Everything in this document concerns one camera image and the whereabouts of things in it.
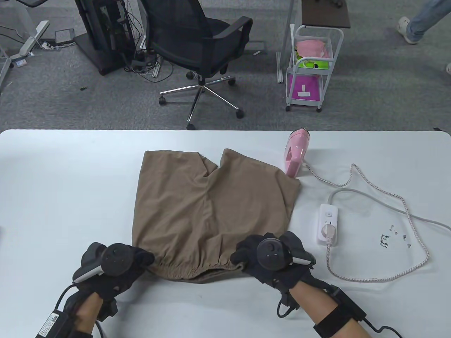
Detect black labelled wrist box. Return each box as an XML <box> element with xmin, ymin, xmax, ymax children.
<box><xmin>35</xmin><ymin>310</ymin><xmax>66</xmax><ymax>338</ymax></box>

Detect white metal frame leg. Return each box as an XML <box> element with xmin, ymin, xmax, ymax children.
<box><xmin>276</xmin><ymin>0</ymin><xmax>296</xmax><ymax>84</ymax></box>

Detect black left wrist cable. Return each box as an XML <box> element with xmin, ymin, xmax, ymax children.
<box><xmin>53</xmin><ymin>284</ymin><xmax>106</xmax><ymax>338</ymax></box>

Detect green plastic item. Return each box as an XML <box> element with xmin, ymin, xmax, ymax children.
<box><xmin>296</xmin><ymin>53</ymin><xmax>330</xmax><ymax>69</ymax></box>

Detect black left wrist strap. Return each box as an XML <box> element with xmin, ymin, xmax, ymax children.
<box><xmin>97</xmin><ymin>299</ymin><xmax>118</xmax><ymax>323</ymax></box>

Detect white table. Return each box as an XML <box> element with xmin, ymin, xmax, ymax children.
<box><xmin>0</xmin><ymin>129</ymin><xmax>451</xmax><ymax>338</ymax></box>

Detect white rolling cart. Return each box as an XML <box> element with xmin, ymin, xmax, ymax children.
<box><xmin>285</xmin><ymin>24</ymin><xmax>344</xmax><ymax>113</ymax></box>

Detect person's right hand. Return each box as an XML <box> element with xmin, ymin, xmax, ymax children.
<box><xmin>231</xmin><ymin>232</ymin><xmax>317</xmax><ymax>293</ymax></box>

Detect black plain wrist box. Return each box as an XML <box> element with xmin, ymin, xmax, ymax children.
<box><xmin>329</xmin><ymin>286</ymin><xmax>365</xmax><ymax>321</ymax></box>

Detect black left hand tracker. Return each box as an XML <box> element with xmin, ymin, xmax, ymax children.
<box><xmin>72</xmin><ymin>242</ymin><xmax>136</xmax><ymax>284</ymax></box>

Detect black equipment tower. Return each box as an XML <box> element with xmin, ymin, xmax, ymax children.
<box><xmin>73</xmin><ymin>0</ymin><xmax>141</xmax><ymax>76</ymax></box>

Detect dark brown desk top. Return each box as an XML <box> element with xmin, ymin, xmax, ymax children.
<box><xmin>302</xmin><ymin>0</ymin><xmax>351</xmax><ymax>29</ymax></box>

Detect black hand tracker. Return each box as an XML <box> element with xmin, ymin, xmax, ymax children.
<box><xmin>72</xmin><ymin>242</ymin><xmax>136</xmax><ymax>284</ymax></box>
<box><xmin>257</xmin><ymin>238</ymin><xmax>316</xmax><ymax>270</ymax></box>

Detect grey power strip cable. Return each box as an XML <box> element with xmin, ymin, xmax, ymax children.
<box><xmin>326</xmin><ymin>188</ymin><xmax>451</xmax><ymax>229</ymax></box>

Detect black right wrist strap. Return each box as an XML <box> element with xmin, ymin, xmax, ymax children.
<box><xmin>313</xmin><ymin>310</ymin><xmax>353</xmax><ymax>338</ymax></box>

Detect black floor cable bundle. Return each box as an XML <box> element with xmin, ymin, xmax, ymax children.
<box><xmin>123</xmin><ymin>49</ymin><xmax>174</xmax><ymax>83</ymax></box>

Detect magenta box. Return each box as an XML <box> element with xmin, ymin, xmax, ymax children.
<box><xmin>287</xmin><ymin>73</ymin><xmax>323</xmax><ymax>101</ymax></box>

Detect person's left hand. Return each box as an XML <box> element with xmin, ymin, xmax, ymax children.
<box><xmin>65</xmin><ymin>246</ymin><xmax>155</xmax><ymax>317</ymax></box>

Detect black wrist strap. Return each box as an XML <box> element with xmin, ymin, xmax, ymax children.
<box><xmin>97</xmin><ymin>299</ymin><xmax>118</xmax><ymax>323</ymax></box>
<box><xmin>313</xmin><ymin>310</ymin><xmax>353</xmax><ymax>338</ymax></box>

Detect person's left forearm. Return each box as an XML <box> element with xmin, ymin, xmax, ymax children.
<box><xmin>72</xmin><ymin>292</ymin><xmax>104</xmax><ymax>338</ymax></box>

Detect black office chair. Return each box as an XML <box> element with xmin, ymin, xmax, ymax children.
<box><xmin>140</xmin><ymin>0</ymin><xmax>253</xmax><ymax>130</ymax></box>

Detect pink cloth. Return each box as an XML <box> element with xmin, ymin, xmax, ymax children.
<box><xmin>295</xmin><ymin>39</ymin><xmax>332</xmax><ymax>58</ymax></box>

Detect grey flat box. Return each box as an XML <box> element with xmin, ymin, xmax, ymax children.
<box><xmin>55</xmin><ymin>29</ymin><xmax>76</xmax><ymax>45</ymax></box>

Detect pink electric iron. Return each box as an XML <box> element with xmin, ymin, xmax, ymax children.
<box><xmin>284</xmin><ymin>129</ymin><xmax>312</xmax><ymax>178</ymax></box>

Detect white desk foot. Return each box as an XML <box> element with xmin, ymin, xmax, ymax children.
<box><xmin>10</xmin><ymin>20</ymin><xmax>50</xmax><ymax>58</ymax></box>

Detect black right hand tracker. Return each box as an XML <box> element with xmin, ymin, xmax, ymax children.
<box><xmin>257</xmin><ymin>238</ymin><xmax>316</xmax><ymax>270</ymax></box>

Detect white braided iron cord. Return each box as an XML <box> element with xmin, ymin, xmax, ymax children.
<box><xmin>302</xmin><ymin>163</ymin><xmax>430</xmax><ymax>282</ymax></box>

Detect brown shorts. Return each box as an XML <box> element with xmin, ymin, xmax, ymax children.
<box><xmin>131</xmin><ymin>149</ymin><xmax>302</xmax><ymax>283</ymax></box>

